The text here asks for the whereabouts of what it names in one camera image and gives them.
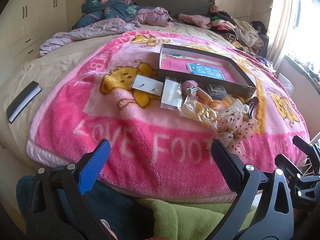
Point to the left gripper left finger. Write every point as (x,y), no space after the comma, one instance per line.
(75,179)

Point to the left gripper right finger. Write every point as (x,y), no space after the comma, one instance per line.
(262,208)

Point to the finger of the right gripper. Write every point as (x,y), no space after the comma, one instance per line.
(289,169)
(312,151)

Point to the polka dot bow clip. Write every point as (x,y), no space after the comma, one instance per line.
(233,129)

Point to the cream hair claw clip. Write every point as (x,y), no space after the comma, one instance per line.
(238,107)

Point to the yellow hair ties bag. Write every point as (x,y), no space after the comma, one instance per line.
(194,110)

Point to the pink fluffy pompom clip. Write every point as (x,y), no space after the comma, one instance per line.
(189,87)

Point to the clear bagged earring card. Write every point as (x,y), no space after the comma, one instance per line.
(171,95)

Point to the dark teal cloth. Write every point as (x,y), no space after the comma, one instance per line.
(127,219)

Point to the beige bed sheet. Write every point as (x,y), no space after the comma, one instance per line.
(48,71)

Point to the green towel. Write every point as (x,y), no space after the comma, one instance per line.
(184,220)

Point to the pink book blue label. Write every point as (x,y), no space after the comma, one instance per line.
(195,65)

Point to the black shallow cardboard box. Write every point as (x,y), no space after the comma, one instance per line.
(244,87)

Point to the cream curtain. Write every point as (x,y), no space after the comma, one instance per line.
(282,19)

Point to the pile of mixed clothes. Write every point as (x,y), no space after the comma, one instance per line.
(241,34)

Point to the pink cartoon fleece blanket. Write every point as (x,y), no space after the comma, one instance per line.
(156,152)

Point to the white earring card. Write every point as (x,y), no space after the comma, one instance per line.
(148,85)

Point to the pink folded clothing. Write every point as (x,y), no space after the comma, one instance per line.
(198,20)

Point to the pink crumpled garment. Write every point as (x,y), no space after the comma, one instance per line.
(156,16)

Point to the cream wardrobe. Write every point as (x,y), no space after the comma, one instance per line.
(25,25)

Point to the dark floral quilt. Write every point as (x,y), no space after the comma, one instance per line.
(97,10)

